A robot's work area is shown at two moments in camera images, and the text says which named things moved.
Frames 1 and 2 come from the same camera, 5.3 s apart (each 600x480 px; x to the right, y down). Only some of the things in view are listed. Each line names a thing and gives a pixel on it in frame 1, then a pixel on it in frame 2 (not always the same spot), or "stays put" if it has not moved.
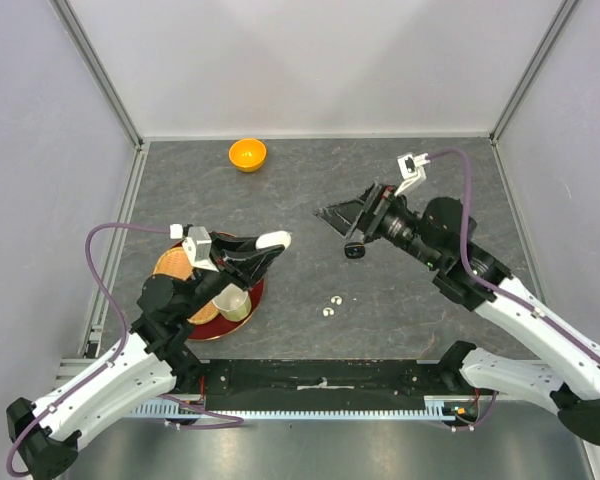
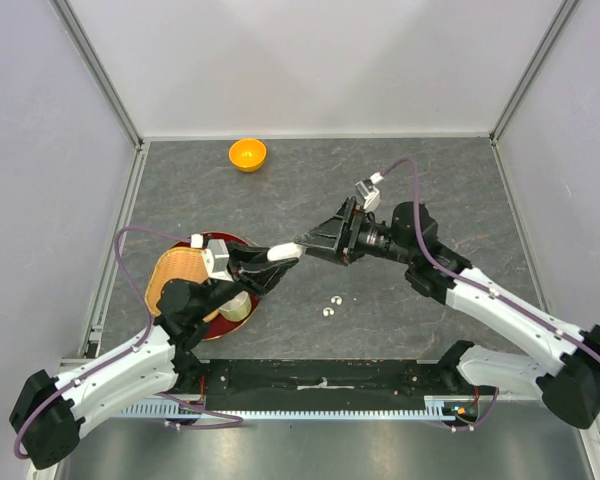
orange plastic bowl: (247, 155) stays put
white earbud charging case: (274, 238) → (287, 250)
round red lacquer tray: (222, 328) stays put
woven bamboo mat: (173, 262) stays put
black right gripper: (342, 217) → (339, 233)
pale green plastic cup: (233, 303) stays put
